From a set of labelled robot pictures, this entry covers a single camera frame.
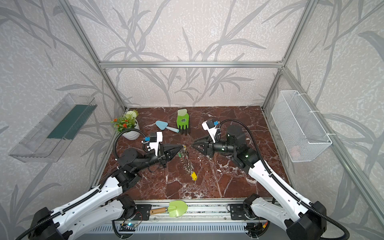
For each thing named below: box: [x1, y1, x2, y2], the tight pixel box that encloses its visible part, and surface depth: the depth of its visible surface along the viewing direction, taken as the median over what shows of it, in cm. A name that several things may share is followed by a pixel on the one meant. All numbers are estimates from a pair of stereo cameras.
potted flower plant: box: [111, 109, 141, 141], surface depth 94 cm
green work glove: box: [176, 108, 190, 135], surface depth 114 cm
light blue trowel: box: [155, 120, 180, 134], surface depth 110 cm
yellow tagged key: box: [191, 171, 198, 181], surface depth 67 cm
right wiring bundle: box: [244, 220, 270, 240], surface depth 71 cm
